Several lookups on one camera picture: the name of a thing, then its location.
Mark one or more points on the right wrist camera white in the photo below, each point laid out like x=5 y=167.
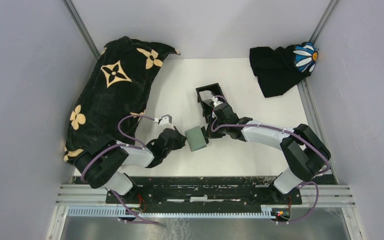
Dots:
x=216 y=102

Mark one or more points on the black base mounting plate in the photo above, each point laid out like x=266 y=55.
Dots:
x=221 y=194

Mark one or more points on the black plastic bin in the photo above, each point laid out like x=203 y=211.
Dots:
x=207 y=111

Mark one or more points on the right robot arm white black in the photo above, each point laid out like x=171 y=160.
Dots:
x=304 y=152

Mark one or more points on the aluminium rail frame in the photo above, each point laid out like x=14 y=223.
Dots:
x=80 y=200

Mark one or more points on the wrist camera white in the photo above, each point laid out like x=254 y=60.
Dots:
x=164 y=122
x=216 y=102

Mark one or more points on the green leather card holder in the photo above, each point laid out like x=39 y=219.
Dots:
x=196 y=139

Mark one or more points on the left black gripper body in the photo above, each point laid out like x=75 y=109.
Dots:
x=178 y=144

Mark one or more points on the stack of cards in bin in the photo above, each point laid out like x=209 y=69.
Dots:
x=206 y=96

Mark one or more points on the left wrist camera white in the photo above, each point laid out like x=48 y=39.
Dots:
x=164 y=122

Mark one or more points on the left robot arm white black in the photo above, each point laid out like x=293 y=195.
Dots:
x=100 y=162

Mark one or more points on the black cloth with daisy print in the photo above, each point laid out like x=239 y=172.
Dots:
x=278 y=70

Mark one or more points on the black blanket with tan flowers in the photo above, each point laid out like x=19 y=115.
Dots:
x=115 y=97

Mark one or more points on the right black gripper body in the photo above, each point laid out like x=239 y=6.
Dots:
x=220 y=133

